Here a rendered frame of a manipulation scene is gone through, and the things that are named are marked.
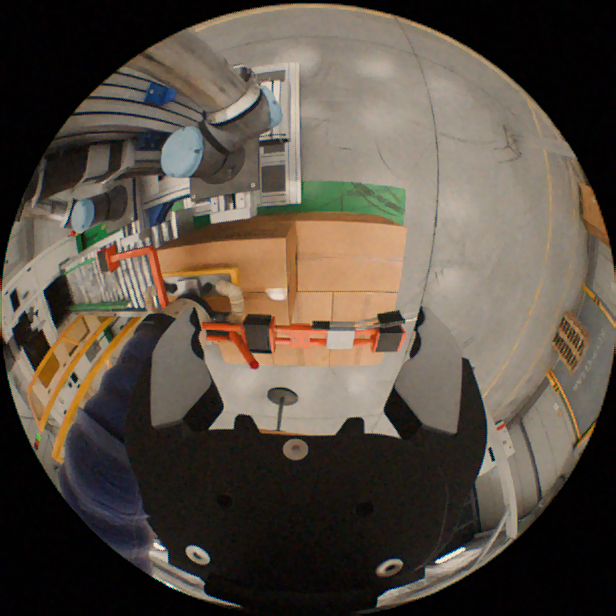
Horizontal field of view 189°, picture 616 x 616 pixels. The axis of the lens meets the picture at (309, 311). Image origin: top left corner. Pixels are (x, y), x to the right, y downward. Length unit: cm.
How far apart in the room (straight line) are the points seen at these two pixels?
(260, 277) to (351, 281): 59
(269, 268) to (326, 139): 121
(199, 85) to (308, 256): 100
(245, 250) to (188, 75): 62
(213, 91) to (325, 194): 139
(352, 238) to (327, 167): 71
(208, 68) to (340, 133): 147
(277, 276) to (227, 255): 20
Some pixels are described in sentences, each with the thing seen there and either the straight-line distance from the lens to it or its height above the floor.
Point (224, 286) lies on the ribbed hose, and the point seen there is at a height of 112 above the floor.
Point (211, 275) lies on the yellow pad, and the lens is 67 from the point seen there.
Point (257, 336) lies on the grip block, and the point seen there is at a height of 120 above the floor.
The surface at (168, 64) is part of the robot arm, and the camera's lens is 32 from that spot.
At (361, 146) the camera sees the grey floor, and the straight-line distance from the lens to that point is 172.
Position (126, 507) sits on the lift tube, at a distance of 42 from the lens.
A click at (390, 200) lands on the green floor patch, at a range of 173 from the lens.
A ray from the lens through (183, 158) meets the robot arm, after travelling 45.
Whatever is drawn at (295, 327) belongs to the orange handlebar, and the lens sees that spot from 55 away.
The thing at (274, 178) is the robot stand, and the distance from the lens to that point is 145.
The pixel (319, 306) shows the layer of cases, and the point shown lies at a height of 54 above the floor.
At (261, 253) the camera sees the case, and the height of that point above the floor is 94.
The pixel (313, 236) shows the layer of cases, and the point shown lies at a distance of 111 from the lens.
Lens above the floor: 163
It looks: 58 degrees down
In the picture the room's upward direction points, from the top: 178 degrees counter-clockwise
